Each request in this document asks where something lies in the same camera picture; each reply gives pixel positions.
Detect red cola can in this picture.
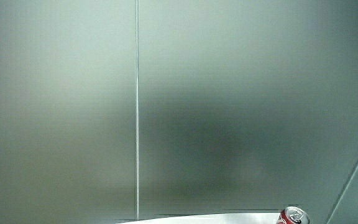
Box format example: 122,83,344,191
275,205,311,224

